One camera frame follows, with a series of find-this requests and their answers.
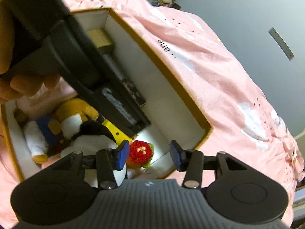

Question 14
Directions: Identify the brown bear plush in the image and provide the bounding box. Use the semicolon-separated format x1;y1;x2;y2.
14;98;99;164

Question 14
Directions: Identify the person's left hand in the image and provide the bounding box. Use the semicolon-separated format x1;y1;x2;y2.
1;0;60;104

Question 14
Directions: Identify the yellow black tool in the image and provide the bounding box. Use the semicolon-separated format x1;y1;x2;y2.
102;119;138;145

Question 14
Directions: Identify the grey wall strip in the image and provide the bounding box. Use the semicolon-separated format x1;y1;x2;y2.
268;27;295;61

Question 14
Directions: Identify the small gold box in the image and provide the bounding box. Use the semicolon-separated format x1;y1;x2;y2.
87;28;114;53

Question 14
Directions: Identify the pink bed duvet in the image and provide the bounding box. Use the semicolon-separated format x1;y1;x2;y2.
10;0;304;228

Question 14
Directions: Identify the black white panda plush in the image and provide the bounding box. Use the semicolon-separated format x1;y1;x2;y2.
60;120;127;188

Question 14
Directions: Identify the orange cardboard storage box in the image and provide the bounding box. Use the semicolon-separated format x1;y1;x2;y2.
1;8;210;182

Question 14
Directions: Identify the dark grey box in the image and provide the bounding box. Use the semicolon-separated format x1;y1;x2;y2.
102;54;126;82

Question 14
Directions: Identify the red crochet strawberry toy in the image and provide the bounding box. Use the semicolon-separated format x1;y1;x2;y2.
126;140;154;170

